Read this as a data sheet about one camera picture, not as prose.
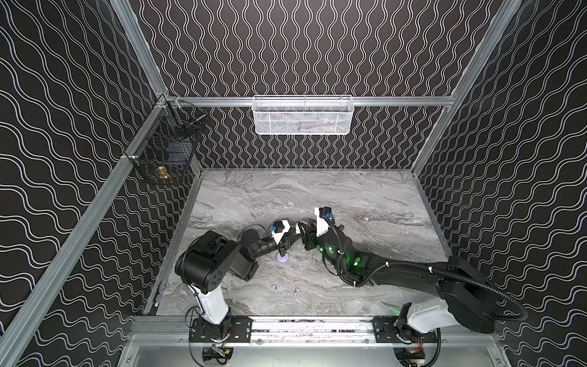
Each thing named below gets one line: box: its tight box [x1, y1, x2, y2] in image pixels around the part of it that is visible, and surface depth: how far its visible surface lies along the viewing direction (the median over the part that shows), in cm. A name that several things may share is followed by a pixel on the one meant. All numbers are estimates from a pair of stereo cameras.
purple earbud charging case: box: [275, 252, 289, 264], surface depth 92 cm
